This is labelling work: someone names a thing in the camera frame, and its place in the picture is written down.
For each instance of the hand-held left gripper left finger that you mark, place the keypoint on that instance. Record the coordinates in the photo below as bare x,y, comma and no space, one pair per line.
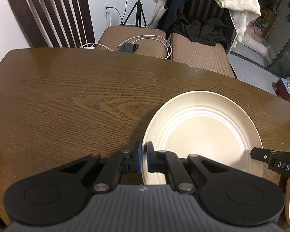
140,158

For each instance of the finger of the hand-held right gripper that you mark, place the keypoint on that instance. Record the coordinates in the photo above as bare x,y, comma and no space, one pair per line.
261,155

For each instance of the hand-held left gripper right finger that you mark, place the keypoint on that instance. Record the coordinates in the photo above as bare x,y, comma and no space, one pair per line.
149,158

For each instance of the dark red storage box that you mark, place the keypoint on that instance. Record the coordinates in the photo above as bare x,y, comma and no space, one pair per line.
284,88

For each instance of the dark glass sliding door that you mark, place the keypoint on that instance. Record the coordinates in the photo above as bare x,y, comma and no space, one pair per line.
287,53

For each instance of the white plush toy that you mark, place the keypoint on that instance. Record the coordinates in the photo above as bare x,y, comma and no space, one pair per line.
256,44

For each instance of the black flat device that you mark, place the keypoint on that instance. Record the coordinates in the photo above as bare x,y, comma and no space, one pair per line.
128,47

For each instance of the wooden chair draped with clothes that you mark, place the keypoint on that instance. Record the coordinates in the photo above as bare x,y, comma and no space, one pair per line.
200,58

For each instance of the cardboard boxes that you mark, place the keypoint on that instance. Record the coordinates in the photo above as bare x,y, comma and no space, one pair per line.
269,21

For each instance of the black garment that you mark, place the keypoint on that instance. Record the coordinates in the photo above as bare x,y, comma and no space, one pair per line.
203,31

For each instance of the navy garment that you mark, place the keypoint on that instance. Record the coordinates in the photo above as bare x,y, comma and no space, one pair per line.
176,7

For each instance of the black tripod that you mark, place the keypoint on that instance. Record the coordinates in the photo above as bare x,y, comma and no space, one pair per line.
138,4

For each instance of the dark wooden slatted chair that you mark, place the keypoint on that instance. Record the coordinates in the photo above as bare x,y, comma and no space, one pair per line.
50,12

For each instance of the white wall outlet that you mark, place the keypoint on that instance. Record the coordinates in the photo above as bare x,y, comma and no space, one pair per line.
107,11

